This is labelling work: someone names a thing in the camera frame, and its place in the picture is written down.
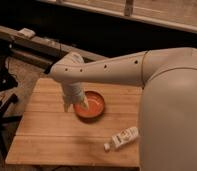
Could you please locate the orange ceramic bowl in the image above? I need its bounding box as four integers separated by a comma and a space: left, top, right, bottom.
73, 91, 105, 119

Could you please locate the white box on beam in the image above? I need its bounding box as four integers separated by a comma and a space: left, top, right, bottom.
18, 28, 35, 38

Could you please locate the white plastic bottle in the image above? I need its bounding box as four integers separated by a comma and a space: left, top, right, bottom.
104, 127, 139, 151

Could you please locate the wooden table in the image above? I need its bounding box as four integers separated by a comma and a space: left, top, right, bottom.
6, 78, 141, 167

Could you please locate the black metal stand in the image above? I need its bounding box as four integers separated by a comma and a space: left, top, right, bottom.
0, 54, 24, 159

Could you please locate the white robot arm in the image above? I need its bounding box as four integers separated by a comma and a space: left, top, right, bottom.
49, 47, 197, 171

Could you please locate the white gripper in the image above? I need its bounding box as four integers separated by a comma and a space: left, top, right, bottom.
61, 83, 89, 112

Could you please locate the long wooden beam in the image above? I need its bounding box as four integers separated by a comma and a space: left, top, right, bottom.
0, 26, 105, 61

